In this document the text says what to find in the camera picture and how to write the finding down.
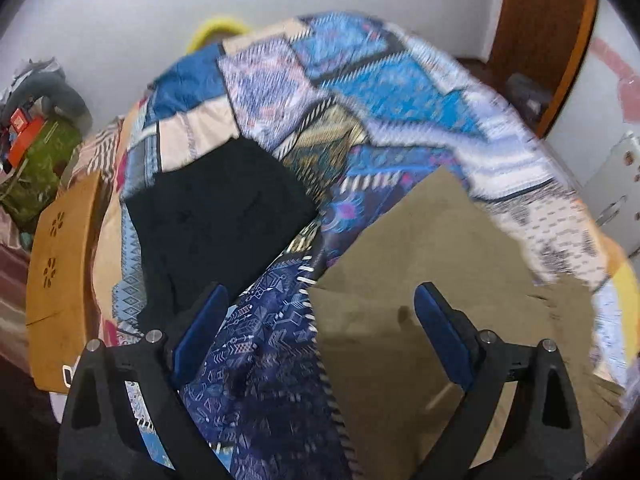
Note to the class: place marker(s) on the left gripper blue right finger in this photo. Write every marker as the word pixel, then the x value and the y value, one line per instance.
pixel 451 334

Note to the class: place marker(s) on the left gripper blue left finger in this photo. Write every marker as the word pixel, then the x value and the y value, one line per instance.
pixel 191 333

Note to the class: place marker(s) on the khaki olive pants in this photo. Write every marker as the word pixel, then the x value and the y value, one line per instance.
pixel 398 314

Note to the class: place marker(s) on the black folded garment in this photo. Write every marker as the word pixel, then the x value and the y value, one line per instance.
pixel 221 219

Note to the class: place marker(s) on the white appliance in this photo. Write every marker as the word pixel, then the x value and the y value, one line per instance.
pixel 612 195

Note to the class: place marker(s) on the green storage bag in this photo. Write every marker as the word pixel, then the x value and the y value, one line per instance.
pixel 33 183

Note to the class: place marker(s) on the blue patchwork quilt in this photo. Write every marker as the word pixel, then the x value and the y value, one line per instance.
pixel 361 112

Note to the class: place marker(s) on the grey cloth on floor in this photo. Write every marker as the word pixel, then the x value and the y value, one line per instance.
pixel 527 97

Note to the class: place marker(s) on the orange box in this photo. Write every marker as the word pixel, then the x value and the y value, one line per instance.
pixel 27 129

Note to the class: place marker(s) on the grey plush pillow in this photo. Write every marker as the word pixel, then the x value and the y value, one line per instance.
pixel 57 97

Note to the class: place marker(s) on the yellow foam tube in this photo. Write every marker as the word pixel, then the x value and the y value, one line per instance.
pixel 217 27

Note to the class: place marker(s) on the sliding wardrobe door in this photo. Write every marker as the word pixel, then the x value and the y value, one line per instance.
pixel 586 53

